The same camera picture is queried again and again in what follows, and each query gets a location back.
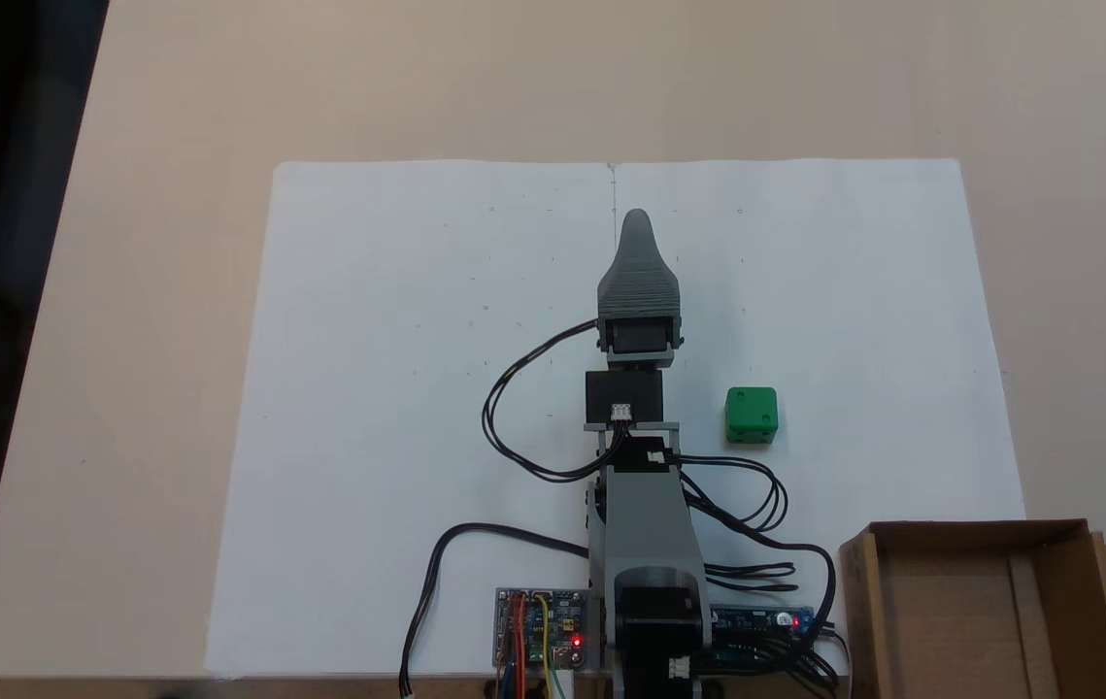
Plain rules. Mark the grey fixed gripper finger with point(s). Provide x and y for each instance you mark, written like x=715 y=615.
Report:
x=638 y=267

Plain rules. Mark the white paper sheet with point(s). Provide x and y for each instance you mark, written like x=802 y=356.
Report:
x=854 y=291
x=368 y=340

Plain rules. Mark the green dice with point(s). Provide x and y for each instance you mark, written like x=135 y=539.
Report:
x=752 y=413

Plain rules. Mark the brown cardboard box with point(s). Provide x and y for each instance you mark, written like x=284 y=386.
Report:
x=960 y=621

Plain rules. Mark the blue circuit board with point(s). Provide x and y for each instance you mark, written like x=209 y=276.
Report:
x=756 y=621

